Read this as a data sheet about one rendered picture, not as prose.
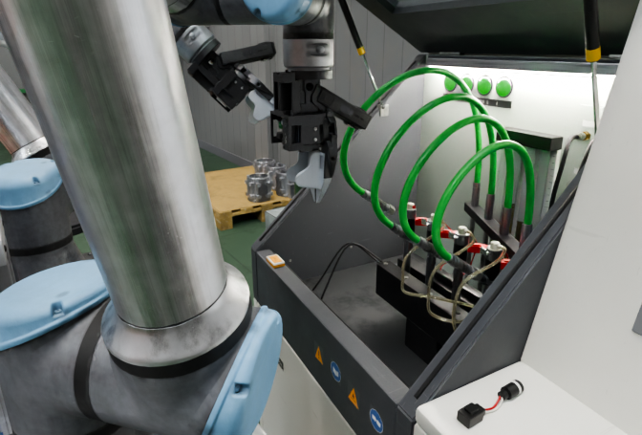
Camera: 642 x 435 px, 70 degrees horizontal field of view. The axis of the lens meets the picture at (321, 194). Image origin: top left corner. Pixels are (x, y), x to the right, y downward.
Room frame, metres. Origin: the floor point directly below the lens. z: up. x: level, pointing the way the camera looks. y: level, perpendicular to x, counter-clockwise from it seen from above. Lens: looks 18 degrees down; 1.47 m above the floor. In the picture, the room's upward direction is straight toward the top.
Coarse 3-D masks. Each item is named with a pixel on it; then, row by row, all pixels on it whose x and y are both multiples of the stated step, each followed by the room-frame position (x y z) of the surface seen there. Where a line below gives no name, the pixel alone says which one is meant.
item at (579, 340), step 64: (640, 0) 0.70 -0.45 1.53; (640, 64) 0.66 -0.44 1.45; (640, 128) 0.62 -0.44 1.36; (576, 192) 0.67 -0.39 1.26; (640, 192) 0.59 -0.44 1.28; (576, 256) 0.62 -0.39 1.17; (640, 256) 0.56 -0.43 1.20; (576, 320) 0.59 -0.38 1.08; (576, 384) 0.55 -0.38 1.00; (640, 384) 0.49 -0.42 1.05
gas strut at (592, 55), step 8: (584, 0) 0.69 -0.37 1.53; (592, 0) 0.68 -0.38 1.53; (584, 8) 0.69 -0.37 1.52; (592, 8) 0.68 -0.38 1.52; (584, 16) 0.70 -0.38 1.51; (592, 16) 0.69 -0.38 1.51; (592, 24) 0.69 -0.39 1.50; (592, 32) 0.69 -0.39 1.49; (592, 40) 0.70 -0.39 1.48; (592, 48) 0.70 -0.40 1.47; (600, 48) 0.70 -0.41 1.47; (592, 56) 0.70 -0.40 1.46; (600, 56) 0.70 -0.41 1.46; (592, 64) 0.71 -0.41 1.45; (592, 72) 0.71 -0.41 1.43; (592, 80) 0.72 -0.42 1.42; (592, 88) 0.72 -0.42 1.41; (592, 96) 0.73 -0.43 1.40
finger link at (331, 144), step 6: (330, 126) 0.70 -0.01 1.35; (330, 132) 0.69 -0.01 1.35; (330, 138) 0.68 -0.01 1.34; (336, 138) 0.68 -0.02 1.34; (324, 144) 0.69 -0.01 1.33; (330, 144) 0.68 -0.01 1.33; (336, 144) 0.68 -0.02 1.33; (324, 150) 0.69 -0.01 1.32; (330, 150) 0.68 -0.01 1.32; (336, 150) 0.68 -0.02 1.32; (330, 156) 0.68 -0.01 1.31; (336, 156) 0.68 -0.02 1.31; (324, 162) 0.69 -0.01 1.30; (330, 162) 0.68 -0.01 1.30; (324, 168) 0.69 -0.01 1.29; (330, 168) 0.69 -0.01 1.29; (324, 174) 0.69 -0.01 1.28; (330, 174) 0.69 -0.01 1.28
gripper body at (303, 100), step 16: (288, 80) 0.67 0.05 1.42; (304, 80) 0.69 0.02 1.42; (288, 96) 0.69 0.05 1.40; (304, 96) 0.69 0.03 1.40; (272, 112) 0.71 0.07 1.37; (288, 112) 0.68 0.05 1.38; (304, 112) 0.69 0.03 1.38; (320, 112) 0.69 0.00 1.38; (272, 128) 0.72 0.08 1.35; (288, 128) 0.66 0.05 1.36; (304, 128) 0.67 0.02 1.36; (320, 128) 0.69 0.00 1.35; (336, 128) 0.69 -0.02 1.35; (288, 144) 0.67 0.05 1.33; (304, 144) 0.67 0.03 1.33; (320, 144) 0.69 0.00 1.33
